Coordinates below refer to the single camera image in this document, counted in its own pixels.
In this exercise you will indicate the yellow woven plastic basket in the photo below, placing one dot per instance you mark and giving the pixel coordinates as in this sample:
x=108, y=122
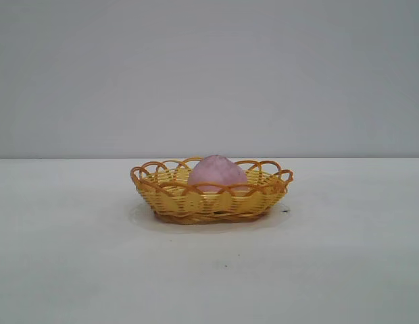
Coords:
x=196, y=206

